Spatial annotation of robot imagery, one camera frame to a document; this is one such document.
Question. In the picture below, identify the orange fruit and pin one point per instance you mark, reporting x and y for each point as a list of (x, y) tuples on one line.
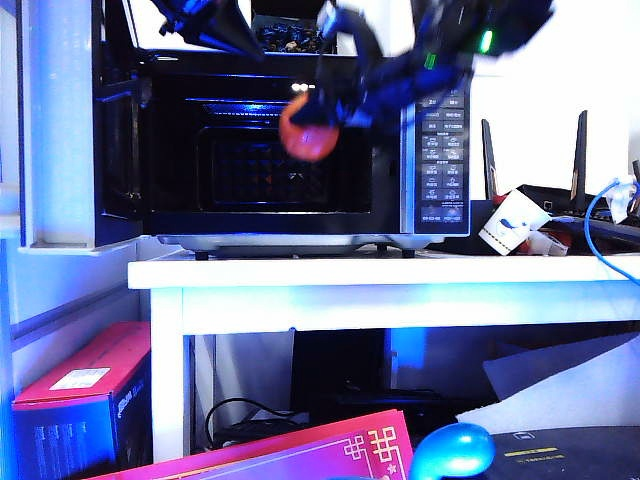
[(307, 140)]

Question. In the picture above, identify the black computer tower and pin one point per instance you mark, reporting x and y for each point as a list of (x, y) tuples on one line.
[(340, 370)]

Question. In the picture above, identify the white paper cup whale print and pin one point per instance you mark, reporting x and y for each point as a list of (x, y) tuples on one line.
[(515, 220)]

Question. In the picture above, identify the black box of blue roses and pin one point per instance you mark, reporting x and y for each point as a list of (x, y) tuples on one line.
[(290, 37)]

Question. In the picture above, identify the black router with antennas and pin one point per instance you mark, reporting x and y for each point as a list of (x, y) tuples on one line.
[(560, 202)]

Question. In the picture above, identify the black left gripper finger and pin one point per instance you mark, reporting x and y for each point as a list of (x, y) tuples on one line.
[(242, 30)]

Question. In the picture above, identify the black glass microwave door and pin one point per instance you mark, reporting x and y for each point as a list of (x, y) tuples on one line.
[(60, 150)]

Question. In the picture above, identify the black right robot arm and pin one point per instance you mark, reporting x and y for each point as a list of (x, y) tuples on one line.
[(450, 25)]

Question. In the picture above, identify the red white snack packet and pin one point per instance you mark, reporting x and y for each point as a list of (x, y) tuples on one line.
[(550, 245)]

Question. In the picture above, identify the black power adapter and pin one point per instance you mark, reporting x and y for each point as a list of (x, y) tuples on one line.
[(260, 434)]

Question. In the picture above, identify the magenta box with gold pattern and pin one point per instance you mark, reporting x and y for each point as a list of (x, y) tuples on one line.
[(300, 452)]

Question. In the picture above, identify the pale grey board sheet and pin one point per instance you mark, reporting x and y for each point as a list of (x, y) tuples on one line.
[(575, 365)]

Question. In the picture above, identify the white foam sheet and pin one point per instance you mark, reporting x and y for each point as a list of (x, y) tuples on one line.
[(550, 410)]

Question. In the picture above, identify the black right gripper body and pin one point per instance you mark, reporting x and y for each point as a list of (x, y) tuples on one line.
[(370, 80)]

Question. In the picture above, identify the black Midea microwave oven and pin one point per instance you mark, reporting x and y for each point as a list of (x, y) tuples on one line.
[(445, 175)]

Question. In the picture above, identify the white wooden table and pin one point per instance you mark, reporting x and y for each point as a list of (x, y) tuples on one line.
[(350, 275)]

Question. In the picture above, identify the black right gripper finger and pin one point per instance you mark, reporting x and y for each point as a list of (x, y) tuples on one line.
[(320, 110), (357, 116)]

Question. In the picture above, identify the grey framed office partition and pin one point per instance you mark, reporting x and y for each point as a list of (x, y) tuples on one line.
[(70, 310)]

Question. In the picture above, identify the glossy teal rounded object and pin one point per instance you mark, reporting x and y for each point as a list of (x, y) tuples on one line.
[(450, 450)]

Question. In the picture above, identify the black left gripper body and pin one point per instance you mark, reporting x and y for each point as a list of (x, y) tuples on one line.
[(205, 22)]

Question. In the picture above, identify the black box with yellow stripe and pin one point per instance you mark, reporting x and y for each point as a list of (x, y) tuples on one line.
[(575, 450)]

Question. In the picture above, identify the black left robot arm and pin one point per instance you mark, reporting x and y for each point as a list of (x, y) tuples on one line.
[(172, 12)]

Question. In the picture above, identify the red and blue cardboard box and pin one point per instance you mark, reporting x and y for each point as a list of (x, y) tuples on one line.
[(75, 380)]

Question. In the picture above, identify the black flat electronics box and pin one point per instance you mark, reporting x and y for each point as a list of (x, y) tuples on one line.
[(375, 402)]

